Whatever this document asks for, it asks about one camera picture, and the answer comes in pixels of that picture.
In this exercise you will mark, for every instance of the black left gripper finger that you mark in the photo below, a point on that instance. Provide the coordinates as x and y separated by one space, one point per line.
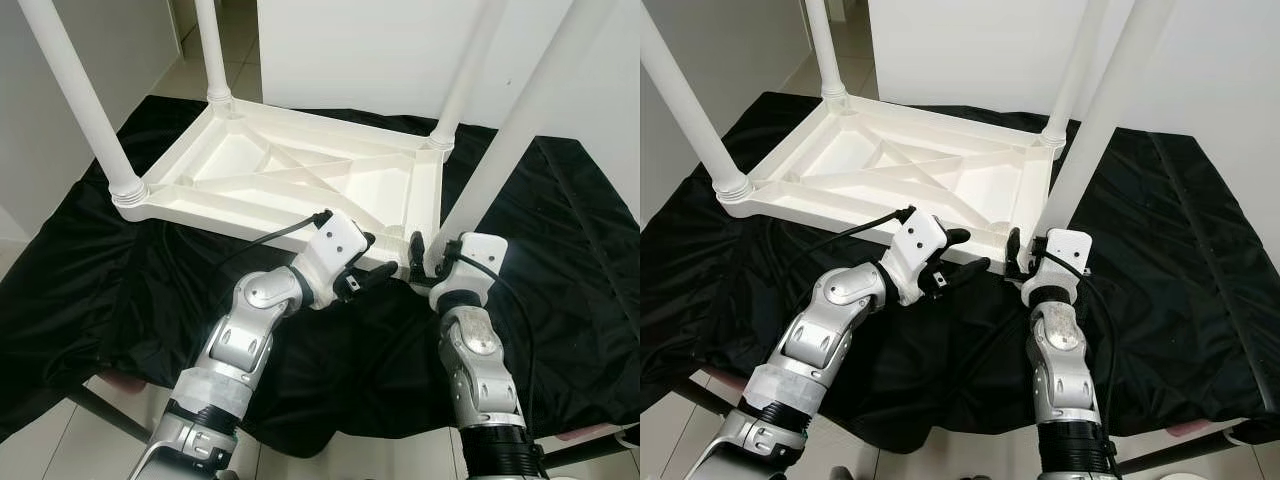
965 272
956 237
375 276
366 240

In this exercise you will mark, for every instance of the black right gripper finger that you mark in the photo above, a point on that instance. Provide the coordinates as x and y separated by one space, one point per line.
416 255
1013 250

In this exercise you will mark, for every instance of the white plastic children table top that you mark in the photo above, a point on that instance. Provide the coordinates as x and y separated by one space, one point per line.
990 190
380 190

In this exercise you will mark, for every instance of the white plastic table leg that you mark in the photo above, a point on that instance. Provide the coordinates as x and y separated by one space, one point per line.
520 110
75 90
1075 70
1110 110
825 50
465 70
690 110
212 50

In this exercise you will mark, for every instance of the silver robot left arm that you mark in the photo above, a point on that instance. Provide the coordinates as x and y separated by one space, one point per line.
820 330
240 330

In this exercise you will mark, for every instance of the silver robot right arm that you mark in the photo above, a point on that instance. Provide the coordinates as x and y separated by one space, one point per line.
1060 350
470 350

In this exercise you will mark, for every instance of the black table cloth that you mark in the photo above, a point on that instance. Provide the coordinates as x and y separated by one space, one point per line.
1180 300
80 300

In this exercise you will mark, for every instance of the grey robot right foot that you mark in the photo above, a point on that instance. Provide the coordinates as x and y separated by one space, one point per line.
975 477

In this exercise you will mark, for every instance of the grey robot foot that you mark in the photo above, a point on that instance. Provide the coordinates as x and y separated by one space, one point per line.
975 477
847 474

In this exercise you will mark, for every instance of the grey robot left foot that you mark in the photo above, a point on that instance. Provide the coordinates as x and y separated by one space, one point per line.
847 474

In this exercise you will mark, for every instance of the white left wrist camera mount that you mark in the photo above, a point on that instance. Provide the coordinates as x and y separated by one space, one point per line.
335 245
915 245

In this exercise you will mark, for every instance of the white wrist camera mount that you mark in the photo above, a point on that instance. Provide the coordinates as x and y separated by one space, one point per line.
915 245
335 245
1065 250
480 255

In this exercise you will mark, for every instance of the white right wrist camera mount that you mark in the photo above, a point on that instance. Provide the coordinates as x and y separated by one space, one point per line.
480 255
1065 250

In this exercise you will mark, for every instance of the white round pedestal base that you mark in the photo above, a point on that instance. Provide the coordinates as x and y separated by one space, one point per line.
1182 475

